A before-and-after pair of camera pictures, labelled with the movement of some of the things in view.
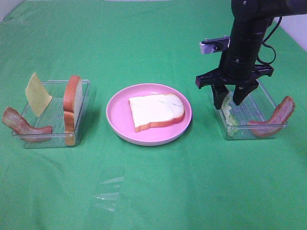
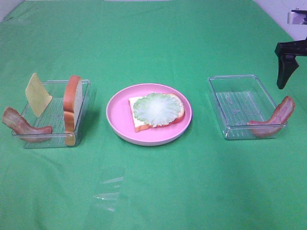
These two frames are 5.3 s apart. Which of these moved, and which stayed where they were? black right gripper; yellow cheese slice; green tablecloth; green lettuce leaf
Moved: black right gripper; green lettuce leaf
Stayed: green tablecloth; yellow cheese slice
